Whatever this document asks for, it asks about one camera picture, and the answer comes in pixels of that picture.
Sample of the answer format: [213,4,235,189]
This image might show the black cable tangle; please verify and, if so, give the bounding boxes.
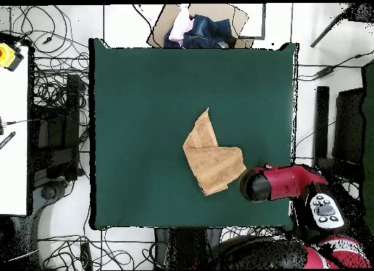
[9,4,90,108]

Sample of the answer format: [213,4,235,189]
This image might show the green covered side table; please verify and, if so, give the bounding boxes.
[361,60,374,234]

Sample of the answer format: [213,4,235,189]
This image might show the orange terry towel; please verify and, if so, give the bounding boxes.
[182,107,247,196]

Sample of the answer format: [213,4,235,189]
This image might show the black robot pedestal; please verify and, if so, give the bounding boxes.
[153,227,224,270]

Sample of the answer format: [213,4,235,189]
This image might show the black cable with adapter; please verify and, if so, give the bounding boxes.
[296,50,374,82]

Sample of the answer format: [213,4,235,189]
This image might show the black cables with adapter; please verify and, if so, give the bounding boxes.
[37,234,156,270]

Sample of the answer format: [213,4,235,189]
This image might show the dark green table cloth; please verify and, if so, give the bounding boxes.
[88,38,299,231]

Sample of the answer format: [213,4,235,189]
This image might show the white desk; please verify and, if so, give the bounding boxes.
[0,45,30,216]

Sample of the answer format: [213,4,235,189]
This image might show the black floor cable bundle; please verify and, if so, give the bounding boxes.
[332,171,365,202]

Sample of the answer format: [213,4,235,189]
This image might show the black grey stand foot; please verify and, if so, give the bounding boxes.
[28,180,71,254]

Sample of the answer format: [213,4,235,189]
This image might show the brown cardboard box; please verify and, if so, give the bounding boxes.
[146,4,255,49]

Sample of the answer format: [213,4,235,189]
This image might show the blue and black cables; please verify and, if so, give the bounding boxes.
[220,226,286,243]

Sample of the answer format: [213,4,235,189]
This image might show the yellow emergency stop button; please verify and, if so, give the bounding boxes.
[0,42,25,72]

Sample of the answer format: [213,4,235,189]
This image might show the pink garment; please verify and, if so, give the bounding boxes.
[168,6,194,45]

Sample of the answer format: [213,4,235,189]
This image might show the blue denim jeans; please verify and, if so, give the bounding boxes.
[163,14,238,49]

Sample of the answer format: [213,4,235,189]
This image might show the black tripod leg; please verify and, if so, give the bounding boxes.
[310,2,374,48]

